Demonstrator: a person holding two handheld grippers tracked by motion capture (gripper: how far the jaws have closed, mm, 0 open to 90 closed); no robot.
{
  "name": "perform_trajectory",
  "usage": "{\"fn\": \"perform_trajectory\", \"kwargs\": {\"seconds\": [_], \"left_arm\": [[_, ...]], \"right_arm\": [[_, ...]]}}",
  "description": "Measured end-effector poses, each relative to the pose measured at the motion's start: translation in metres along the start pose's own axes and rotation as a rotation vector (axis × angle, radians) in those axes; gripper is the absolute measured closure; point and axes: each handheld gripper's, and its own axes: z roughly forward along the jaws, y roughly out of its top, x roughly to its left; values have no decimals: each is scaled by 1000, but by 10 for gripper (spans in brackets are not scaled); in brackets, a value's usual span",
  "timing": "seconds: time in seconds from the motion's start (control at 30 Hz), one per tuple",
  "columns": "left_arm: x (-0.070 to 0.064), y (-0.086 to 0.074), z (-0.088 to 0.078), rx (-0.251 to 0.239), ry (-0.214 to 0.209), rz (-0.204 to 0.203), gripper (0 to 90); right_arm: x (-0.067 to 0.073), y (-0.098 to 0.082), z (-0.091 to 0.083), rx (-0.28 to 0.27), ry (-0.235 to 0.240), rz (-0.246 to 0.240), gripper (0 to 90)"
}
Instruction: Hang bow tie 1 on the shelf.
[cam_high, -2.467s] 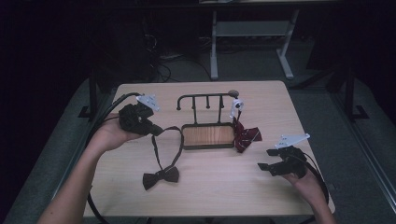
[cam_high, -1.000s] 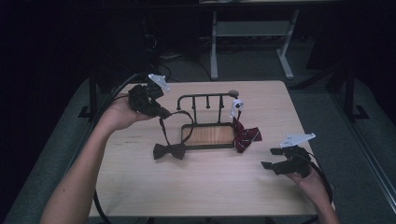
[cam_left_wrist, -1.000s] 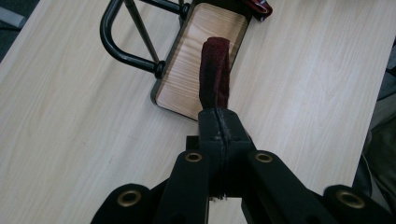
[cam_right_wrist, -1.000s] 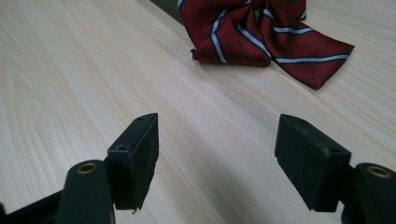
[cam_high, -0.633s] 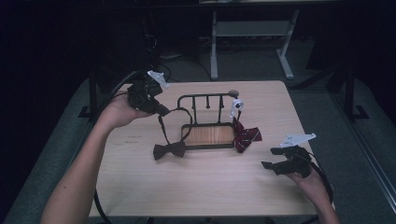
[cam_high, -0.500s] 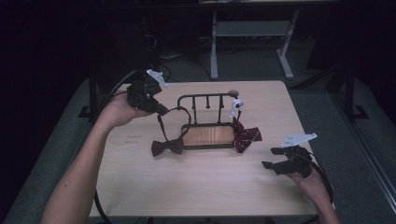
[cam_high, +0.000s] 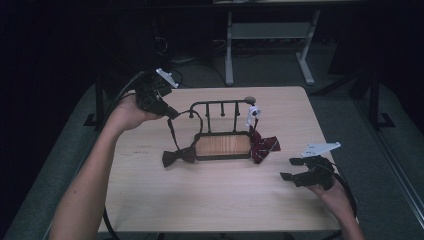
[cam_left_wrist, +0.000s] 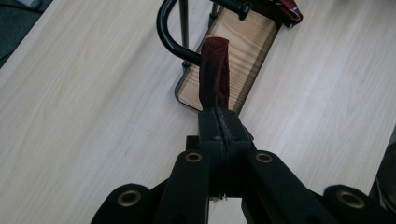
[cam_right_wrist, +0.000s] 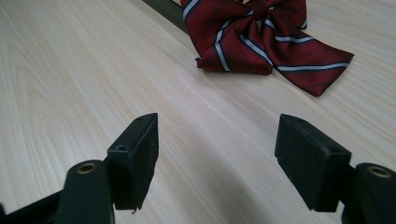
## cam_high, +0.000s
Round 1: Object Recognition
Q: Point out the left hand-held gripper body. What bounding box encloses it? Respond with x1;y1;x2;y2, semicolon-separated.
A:
134;67;180;116

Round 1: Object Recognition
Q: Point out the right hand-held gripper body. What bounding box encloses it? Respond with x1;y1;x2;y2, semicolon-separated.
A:
299;141;342;192

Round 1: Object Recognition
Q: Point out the red striped bow tie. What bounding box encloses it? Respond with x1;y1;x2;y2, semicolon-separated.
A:
245;104;282;165

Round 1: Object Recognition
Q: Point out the dark bow tie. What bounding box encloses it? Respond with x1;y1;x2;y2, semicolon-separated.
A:
161;109;205;169

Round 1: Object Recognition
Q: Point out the black rack with wooden tray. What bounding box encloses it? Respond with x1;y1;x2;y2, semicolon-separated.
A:
188;98;258;162

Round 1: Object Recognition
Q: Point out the person's right hand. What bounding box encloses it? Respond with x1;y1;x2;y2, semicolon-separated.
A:
305;179;352;215

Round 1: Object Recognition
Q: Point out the person's left hand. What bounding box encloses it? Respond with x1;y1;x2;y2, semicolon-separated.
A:
105;94;165;133

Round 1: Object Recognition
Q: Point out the black metal stand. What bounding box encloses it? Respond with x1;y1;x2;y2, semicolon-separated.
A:
366;68;397;132
83;74;108;130

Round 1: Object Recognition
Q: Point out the bundle of floor cables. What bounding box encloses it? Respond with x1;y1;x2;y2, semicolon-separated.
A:
151;34;228;90

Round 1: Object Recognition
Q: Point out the white metal desk frame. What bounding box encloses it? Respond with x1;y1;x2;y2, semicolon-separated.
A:
224;9;322;87

